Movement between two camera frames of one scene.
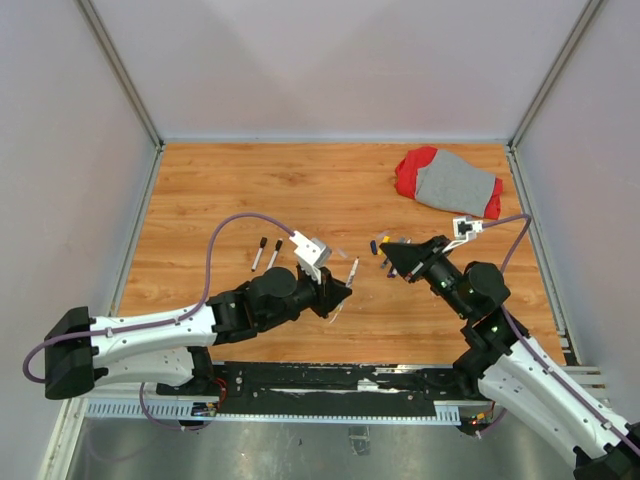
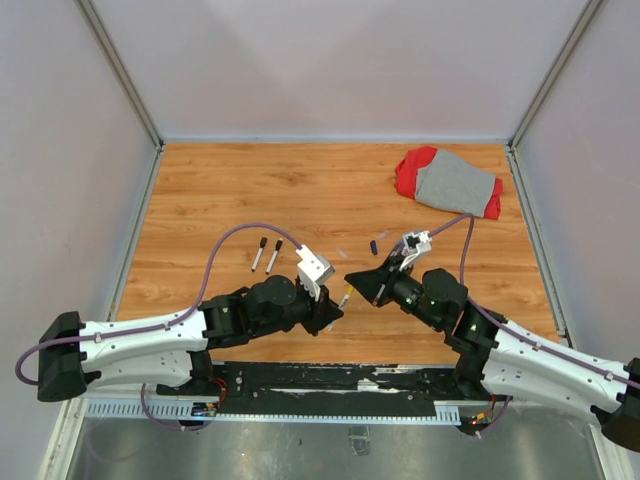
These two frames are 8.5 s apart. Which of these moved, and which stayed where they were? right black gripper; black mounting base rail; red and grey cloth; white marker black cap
Moved: right black gripper
Stayed: white marker black cap; black mounting base rail; red and grey cloth
